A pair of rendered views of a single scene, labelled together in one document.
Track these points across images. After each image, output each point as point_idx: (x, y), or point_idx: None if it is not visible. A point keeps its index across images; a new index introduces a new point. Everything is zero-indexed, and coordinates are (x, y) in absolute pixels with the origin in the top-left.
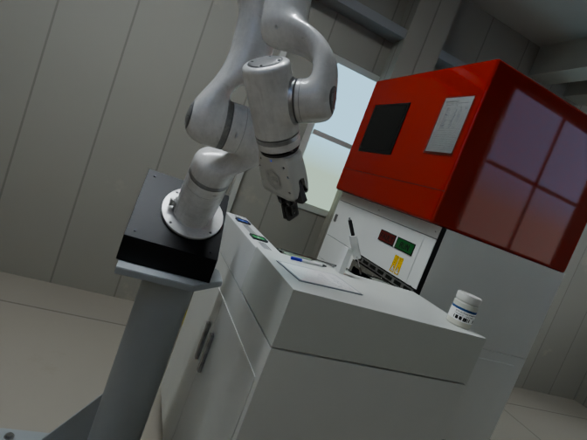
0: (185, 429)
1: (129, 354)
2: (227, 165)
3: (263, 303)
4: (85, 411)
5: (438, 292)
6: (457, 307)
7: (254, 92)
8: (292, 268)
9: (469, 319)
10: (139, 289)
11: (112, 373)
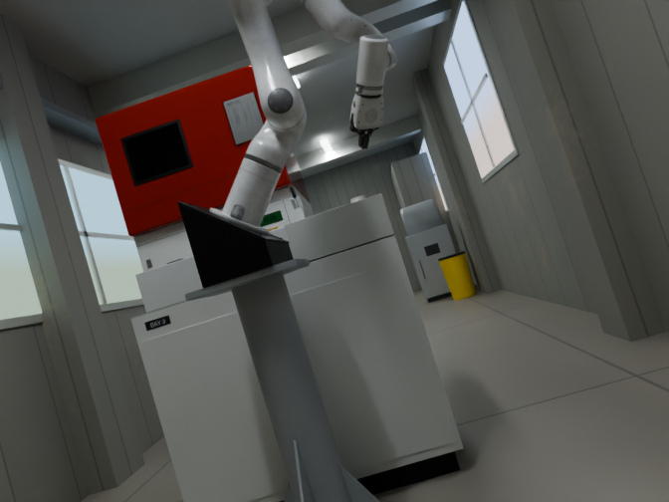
0: (334, 413)
1: (301, 365)
2: (287, 143)
3: (350, 232)
4: (301, 468)
5: None
6: None
7: (383, 54)
8: None
9: None
10: (263, 309)
11: (297, 401)
